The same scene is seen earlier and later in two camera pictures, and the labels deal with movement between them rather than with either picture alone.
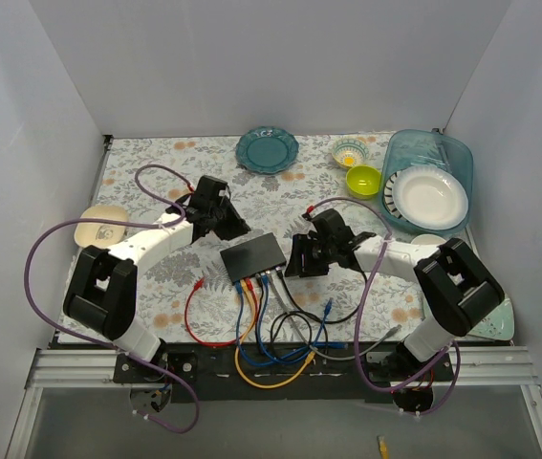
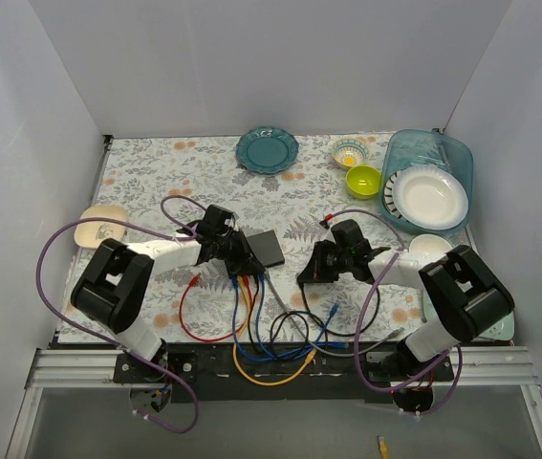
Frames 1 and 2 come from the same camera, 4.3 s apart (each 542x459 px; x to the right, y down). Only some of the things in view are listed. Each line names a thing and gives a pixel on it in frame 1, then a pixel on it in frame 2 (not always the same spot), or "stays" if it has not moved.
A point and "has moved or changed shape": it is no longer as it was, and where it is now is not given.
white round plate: x=430 y=198 stays
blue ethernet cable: x=335 y=344 stays
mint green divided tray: x=498 y=324 stays
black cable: x=311 y=315 → x=335 y=331
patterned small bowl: x=350 y=151 stays
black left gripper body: x=226 y=221 → x=244 y=253
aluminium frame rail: x=478 y=366 stays
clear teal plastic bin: x=409 y=148 stays
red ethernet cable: x=197 y=284 has moved or changed shape
